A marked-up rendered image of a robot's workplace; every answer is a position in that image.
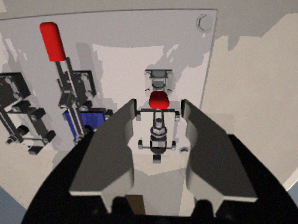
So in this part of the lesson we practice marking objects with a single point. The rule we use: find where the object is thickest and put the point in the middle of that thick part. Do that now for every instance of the blue rectangular block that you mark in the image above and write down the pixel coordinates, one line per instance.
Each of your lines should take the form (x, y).
(94, 117)

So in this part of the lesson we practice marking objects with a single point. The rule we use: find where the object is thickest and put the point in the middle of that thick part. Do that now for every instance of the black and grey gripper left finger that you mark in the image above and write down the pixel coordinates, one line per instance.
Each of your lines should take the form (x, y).
(84, 183)

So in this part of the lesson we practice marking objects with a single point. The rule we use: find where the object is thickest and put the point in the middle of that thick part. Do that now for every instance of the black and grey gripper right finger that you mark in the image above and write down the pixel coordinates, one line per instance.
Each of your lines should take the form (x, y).
(224, 171)

